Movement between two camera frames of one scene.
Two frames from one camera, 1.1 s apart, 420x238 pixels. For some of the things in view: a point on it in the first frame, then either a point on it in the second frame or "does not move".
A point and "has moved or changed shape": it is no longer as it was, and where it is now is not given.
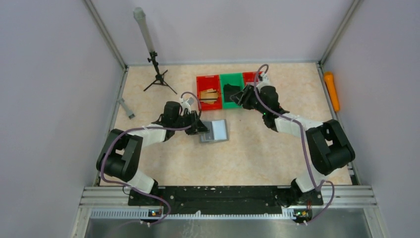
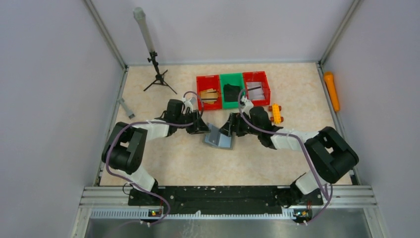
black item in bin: (230, 90) does not move
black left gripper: (193, 124) does not move
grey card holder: (218, 131) has moved or changed shape
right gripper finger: (239, 98) -> (226, 129)
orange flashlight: (328, 76) does not move
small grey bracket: (130, 113) does not move
